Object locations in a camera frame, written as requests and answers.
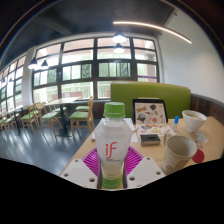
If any colourful sticker sheet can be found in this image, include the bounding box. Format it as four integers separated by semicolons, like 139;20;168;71
135;122;176;138

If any green-capped clear drink bottle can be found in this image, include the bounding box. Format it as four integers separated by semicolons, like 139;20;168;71
94;101;134;191

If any group of green-seated wooden chairs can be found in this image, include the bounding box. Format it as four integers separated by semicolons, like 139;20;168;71
0;96;96;138

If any white bowl of noodles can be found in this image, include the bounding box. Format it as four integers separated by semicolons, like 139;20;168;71
181;109;208;134

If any group of dark pendant lamps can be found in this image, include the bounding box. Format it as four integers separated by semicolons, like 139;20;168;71
1;31;129;84

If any flat round red coaster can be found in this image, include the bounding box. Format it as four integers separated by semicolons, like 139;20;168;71
192;148;205;164

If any white patterned paper cup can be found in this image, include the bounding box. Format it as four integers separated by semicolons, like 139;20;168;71
161;134;198;175

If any small blue-capped bottle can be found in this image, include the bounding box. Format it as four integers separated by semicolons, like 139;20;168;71
171;115;180;131

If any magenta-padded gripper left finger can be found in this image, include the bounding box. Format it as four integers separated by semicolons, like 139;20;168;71
59;147;101;190

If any green upholstered bench backrest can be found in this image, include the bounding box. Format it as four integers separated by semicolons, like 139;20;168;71
110;81;193;120

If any small black box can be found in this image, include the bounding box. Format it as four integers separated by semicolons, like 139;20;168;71
139;133;162;147

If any long curved ceiling light strip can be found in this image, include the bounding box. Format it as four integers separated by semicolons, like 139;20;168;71
112;20;193;45

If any small white receipt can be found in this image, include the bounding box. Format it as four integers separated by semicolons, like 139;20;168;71
196;131;210;145

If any wooden dining table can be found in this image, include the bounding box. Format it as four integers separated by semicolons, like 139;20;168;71
44;96;81;138

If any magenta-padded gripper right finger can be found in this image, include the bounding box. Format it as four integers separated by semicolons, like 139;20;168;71
124;145;166;190

